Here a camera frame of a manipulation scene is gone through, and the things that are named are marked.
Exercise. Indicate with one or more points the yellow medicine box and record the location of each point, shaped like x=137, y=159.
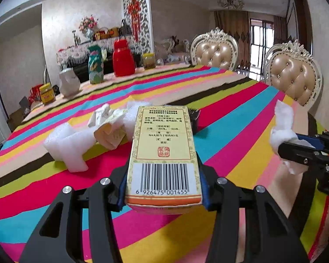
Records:
x=163, y=153

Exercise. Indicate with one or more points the white tissue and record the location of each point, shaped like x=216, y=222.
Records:
x=100, y=113
x=133, y=115

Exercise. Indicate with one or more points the glass jar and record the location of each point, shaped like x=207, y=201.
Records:
x=149, y=61

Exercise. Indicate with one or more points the striped tablecloth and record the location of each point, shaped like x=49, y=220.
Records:
x=71, y=191

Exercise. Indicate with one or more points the red thermos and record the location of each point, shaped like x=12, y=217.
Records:
x=123, y=60

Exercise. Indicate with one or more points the window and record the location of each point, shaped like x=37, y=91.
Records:
x=260, y=46

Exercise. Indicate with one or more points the red knot hanging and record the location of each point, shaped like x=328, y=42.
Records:
x=133, y=13

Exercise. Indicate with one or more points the black handbag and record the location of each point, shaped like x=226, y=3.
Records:
x=125, y=28

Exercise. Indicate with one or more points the brown woven basket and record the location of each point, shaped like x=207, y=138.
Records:
x=107, y=34

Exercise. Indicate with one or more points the vase of pink flowers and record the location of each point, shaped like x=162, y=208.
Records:
x=88, y=26

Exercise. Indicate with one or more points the red gift box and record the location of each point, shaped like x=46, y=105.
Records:
x=36, y=93

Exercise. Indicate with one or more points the lace piano cloth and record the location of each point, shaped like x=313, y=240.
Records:
x=74, y=50

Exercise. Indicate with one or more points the black piano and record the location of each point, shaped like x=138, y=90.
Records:
x=81, y=70

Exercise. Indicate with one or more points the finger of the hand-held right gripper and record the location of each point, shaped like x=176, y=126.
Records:
x=301, y=137
x=293, y=149

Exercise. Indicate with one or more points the ornate white sofa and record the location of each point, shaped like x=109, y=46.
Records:
x=172, y=50

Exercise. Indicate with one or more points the white lattice screen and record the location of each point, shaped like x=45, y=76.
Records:
x=142, y=11

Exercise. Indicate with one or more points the white foam sheet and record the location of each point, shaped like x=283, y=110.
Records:
x=283, y=131
x=68, y=148

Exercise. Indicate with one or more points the green snack bag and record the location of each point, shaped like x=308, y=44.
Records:
x=96, y=65

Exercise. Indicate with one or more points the cream paper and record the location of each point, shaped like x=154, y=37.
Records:
x=111, y=134

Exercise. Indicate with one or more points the brown curtain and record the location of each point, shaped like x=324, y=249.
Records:
x=280, y=30
x=231, y=33

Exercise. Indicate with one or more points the cream tufted dining chair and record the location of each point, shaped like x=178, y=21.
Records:
x=293, y=76
x=213, y=52

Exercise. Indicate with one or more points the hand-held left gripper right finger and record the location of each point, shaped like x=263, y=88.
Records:
x=204, y=194

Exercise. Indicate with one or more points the cardboard box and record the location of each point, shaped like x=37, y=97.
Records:
x=19, y=109

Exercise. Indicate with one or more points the black box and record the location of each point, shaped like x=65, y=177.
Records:
x=194, y=120

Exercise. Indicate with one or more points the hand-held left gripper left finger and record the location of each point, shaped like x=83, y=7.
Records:
x=122, y=194

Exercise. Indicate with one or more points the yellow lidded jar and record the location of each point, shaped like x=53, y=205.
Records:
x=47, y=96

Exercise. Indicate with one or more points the white ceramic teapot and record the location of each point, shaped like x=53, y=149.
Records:
x=69, y=83

